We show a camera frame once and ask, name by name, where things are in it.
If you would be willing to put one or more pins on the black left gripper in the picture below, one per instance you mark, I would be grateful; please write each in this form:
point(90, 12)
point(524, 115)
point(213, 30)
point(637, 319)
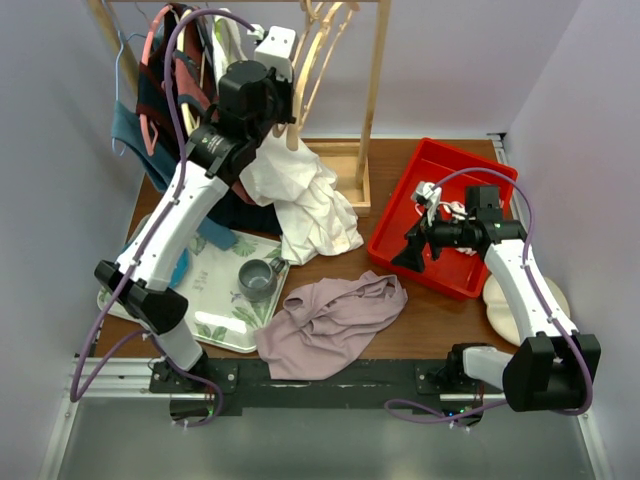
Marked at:
point(286, 87)

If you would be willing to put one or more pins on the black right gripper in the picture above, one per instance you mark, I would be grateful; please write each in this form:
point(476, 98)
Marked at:
point(411, 257)

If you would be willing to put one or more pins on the lilac tank top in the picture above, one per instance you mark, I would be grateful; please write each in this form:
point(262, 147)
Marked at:
point(323, 327)

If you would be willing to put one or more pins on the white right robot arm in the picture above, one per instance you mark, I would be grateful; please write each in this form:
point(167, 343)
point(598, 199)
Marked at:
point(555, 365)

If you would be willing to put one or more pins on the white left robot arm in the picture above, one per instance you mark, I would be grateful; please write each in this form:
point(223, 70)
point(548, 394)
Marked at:
point(253, 96)

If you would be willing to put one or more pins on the green plastic hanger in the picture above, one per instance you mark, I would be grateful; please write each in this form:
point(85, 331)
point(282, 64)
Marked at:
point(221, 44)

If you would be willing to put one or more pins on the cream plastic hanger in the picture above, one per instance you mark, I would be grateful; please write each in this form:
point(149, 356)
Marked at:
point(190, 63)

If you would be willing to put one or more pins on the pink plastic hanger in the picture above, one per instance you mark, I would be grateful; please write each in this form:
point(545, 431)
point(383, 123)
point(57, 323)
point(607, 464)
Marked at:
point(152, 107)

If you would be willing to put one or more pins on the teal hanging tank top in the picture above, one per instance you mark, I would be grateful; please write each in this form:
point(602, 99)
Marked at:
point(160, 167)

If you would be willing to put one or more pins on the white crumpled garment in bin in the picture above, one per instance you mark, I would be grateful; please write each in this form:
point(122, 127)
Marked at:
point(458, 213)

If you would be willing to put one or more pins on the red plastic bin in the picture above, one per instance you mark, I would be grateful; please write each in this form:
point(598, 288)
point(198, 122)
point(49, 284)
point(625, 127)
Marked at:
point(454, 274)

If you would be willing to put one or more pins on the wooden clothes rack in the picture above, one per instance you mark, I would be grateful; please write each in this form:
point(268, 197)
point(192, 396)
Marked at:
point(349, 158)

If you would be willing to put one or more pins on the white hanging shirt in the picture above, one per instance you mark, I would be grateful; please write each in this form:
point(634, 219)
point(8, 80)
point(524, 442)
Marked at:
point(289, 192)

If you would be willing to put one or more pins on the cream divided plate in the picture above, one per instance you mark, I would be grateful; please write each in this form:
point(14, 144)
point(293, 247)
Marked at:
point(499, 314)

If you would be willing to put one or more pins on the grey mug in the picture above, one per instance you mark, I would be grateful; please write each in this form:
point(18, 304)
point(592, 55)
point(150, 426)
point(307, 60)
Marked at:
point(257, 279)

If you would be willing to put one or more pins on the leaf patterned tray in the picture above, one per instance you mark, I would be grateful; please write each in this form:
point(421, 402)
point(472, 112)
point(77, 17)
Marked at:
point(218, 313)

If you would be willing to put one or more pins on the blue dotted plate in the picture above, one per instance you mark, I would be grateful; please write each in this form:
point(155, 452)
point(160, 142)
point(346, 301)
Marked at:
point(181, 268)

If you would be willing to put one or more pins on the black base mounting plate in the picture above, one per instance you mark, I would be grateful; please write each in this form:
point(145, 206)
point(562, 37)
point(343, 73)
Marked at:
point(365, 384)

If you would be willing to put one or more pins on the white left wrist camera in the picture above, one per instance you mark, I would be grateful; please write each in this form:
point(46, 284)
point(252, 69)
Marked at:
point(275, 47)

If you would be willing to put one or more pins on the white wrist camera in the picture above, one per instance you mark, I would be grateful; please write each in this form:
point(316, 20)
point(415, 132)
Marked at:
point(428, 195)
point(275, 47)

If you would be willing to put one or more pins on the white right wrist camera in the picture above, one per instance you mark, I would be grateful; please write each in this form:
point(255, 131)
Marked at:
point(428, 195)

